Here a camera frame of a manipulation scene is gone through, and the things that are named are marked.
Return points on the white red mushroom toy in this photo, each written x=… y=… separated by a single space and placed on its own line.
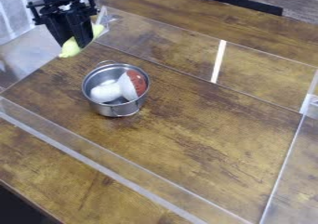
x=129 y=86

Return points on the green handled metal spoon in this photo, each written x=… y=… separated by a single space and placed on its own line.
x=69 y=48

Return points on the clear acrylic enclosure wall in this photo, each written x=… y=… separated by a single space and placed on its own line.
x=179 y=200

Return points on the black strip on table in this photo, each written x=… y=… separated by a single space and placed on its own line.
x=255 y=6

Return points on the clear acrylic bracket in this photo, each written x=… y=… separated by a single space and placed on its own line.
x=101 y=25

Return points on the small silver metal pot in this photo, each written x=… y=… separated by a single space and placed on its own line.
x=107 y=71

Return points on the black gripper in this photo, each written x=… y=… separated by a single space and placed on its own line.
x=57 y=13

